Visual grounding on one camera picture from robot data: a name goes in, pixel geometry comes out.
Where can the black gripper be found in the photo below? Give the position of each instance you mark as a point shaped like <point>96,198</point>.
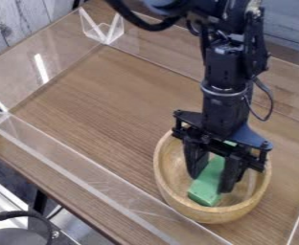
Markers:
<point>219,130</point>

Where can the green rectangular block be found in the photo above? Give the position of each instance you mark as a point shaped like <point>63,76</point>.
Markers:
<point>203,190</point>

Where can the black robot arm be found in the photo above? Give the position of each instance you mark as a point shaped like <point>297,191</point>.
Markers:
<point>229,26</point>

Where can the black metal table leg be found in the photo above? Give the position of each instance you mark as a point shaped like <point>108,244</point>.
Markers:
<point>40,202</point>

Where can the clear acrylic tray wall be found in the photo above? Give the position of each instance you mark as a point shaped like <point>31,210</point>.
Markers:
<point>86,108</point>

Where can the brown wooden bowl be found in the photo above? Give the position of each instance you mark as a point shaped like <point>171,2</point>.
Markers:
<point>174,183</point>

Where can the clear acrylic corner bracket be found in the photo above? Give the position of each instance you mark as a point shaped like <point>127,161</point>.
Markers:
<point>106,33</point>

